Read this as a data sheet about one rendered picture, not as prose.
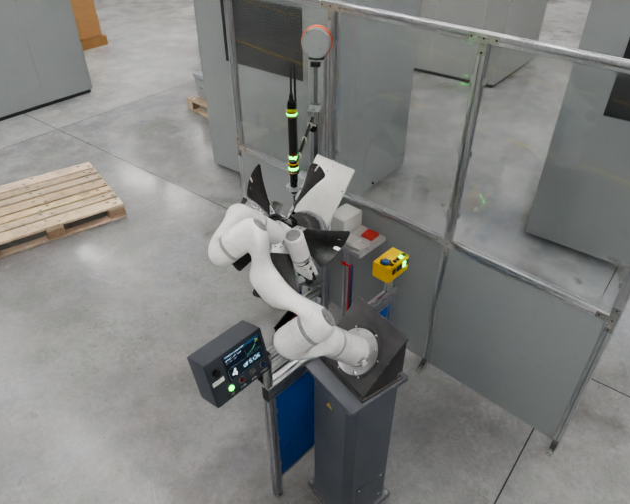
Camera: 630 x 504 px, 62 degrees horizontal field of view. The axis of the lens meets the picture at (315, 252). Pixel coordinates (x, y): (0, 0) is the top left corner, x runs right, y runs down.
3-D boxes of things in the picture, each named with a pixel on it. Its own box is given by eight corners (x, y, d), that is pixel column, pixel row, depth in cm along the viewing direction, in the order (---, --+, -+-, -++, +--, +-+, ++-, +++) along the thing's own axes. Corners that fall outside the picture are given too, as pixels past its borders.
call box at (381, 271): (391, 262, 270) (392, 246, 263) (407, 271, 264) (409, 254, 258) (371, 277, 260) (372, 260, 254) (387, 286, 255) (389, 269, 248)
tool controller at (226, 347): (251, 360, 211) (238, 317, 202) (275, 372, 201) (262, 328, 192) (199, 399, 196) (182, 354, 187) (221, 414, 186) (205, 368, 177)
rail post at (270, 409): (277, 487, 275) (269, 392, 228) (283, 492, 273) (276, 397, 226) (272, 493, 273) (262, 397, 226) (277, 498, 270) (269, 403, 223)
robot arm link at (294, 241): (285, 253, 228) (297, 265, 222) (278, 233, 218) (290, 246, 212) (301, 243, 230) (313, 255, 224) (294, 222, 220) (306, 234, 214)
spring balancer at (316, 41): (302, 55, 275) (300, 59, 270) (302, 22, 266) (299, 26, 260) (333, 56, 273) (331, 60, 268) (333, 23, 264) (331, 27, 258)
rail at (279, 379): (389, 295, 278) (391, 283, 273) (396, 298, 276) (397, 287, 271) (262, 398, 226) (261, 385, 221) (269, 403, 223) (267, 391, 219)
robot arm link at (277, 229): (235, 218, 208) (281, 242, 232) (255, 239, 198) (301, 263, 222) (249, 200, 207) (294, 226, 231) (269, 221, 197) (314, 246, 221)
